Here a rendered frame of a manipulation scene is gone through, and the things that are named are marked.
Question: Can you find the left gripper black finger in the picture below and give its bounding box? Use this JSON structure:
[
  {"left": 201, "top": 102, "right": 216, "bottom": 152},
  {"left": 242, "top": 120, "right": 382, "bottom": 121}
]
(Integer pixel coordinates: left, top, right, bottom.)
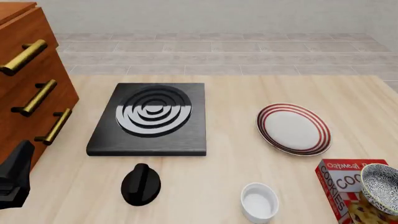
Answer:
[{"left": 0, "top": 139, "right": 35, "bottom": 181}]

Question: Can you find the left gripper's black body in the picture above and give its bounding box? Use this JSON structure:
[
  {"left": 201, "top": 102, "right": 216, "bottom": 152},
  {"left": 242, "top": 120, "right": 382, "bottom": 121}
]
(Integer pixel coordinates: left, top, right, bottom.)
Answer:
[{"left": 0, "top": 172, "right": 32, "bottom": 210}]

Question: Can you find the flat black stove plate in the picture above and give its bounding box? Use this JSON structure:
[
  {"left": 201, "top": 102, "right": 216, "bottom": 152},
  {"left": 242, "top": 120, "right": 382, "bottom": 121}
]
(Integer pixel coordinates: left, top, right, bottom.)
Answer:
[{"left": 86, "top": 82, "right": 208, "bottom": 157}]

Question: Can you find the white plate with red rings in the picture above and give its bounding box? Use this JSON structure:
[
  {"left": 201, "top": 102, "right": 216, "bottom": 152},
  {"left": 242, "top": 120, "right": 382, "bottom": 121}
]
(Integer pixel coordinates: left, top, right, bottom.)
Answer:
[{"left": 255, "top": 103, "right": 333, "bottom": 157}]

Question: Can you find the red oatmeal cookies box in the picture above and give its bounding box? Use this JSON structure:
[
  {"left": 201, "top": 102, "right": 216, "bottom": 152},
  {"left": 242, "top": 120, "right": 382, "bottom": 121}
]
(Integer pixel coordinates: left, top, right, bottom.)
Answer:
[{"left": 315, "top": 159, "right": 398, "bottom": 224}]

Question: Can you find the black patterned bowl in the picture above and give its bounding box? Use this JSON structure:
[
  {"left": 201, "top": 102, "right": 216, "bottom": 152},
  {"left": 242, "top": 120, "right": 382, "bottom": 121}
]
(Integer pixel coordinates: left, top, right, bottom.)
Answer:
[{"left": 360, "top": 163, "right": 398, "bottom": 217}]

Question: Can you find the wooden cabinet drawer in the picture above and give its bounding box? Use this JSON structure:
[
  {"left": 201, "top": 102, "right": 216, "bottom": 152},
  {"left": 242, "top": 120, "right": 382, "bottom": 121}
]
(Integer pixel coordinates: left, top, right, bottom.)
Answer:
[
  {"left": 0, "top": 93, "right": 80, "bottom": 172},
  {"left": 0, "top": 6, "right": 60, "bottom": 78},
  {"left": 0, "top": 47, "right": 72, "bottom": 122}
]

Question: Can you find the round black stove knob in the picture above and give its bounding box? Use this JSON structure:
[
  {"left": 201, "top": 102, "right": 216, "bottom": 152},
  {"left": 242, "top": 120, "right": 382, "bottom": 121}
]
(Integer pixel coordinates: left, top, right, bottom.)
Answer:
[{"left": 120, "top": 162, "right": 162, "bottom": 207}]

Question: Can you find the wooden cabinet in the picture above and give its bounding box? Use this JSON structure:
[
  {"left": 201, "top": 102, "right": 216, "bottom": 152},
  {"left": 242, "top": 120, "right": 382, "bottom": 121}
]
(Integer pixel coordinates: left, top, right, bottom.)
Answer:
[{"left": 0, "top": 1, "right": 80, "bottom": 172}]

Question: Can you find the small white ramekin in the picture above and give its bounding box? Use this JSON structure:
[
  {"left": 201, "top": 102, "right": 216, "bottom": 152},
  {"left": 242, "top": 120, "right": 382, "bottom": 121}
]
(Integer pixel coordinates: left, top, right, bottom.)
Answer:
[{"left": 240, "top": 182, "right": 280, "bottom": 224}]

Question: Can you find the brass drawer handle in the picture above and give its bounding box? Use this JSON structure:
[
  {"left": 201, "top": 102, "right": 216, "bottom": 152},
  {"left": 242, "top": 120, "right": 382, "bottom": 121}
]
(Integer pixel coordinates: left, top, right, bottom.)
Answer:
[
  {"left": 34, "top": 108, "right": 73, "bottom": 146},
  {"left": 0, "top": 39, "right": 49, "bottom": 77},
  {"left": 11, "top": 78, "right": 58, "bottom": 118}
]

